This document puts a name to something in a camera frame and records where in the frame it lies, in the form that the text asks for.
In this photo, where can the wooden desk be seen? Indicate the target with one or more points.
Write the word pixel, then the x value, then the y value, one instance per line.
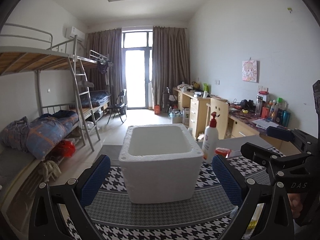
pixel 230 124

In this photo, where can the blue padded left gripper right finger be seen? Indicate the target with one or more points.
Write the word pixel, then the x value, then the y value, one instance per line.
pixel 275 220

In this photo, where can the white styrofoam box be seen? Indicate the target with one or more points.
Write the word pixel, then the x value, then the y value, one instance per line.
pixel 160 163

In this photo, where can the red plastic bag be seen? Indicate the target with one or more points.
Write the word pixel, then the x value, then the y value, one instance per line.
pixel 65 148

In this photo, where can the white air conditioner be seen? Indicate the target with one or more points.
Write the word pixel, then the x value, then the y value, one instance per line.
pixel 71 32

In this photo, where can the blue shampoo bottle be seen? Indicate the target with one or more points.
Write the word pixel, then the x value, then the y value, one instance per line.
pixel 286 118

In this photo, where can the printed paper sheets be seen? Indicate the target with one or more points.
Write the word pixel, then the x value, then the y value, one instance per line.
pixel 264 123

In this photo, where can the orange small bin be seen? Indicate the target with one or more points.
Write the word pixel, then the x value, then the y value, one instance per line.
pixel 157 109

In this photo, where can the metal bunk bed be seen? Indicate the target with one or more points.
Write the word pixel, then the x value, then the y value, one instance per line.
pixel 37 78

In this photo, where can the blue plaid quilt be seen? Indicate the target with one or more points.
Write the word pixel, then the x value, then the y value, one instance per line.
pixel 40 136

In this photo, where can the brown left curtain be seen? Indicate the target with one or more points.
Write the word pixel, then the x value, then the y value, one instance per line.
pixel 108 73

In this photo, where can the brown right curtain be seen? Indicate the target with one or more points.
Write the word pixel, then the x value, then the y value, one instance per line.
pixel 170 60

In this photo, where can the red snack packet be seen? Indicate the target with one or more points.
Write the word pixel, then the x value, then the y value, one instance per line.
pixel 223 151

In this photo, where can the pink cartoon wall picture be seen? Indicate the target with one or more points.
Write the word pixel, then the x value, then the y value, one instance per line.
pixel 250 71

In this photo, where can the black folding chair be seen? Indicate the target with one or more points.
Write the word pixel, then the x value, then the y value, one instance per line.
pixel 119 107

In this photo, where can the person's right hand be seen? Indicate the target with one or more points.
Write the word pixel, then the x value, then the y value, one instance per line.
pixel 296 204

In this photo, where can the brown curtain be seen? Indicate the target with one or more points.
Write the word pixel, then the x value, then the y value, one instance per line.
pixel 170 60
pixel 108 73

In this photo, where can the houndstooth tablecloth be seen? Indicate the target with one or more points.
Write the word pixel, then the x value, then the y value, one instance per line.
pixel 204 216

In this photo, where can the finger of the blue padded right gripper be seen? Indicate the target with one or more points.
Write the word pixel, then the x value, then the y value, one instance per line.
pixel 294 136
pixel 278 167

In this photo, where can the wooden smiley chair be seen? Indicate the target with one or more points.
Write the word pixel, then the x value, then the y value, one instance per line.
pixel 221 107

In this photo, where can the glass balcony door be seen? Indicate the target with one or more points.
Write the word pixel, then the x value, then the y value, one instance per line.
pixel 137 60

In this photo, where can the white lotion pump bottle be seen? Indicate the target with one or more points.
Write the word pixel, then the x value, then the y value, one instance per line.
pixel 211 137

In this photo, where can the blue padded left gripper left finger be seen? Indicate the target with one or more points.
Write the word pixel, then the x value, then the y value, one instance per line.
pixel 46 219

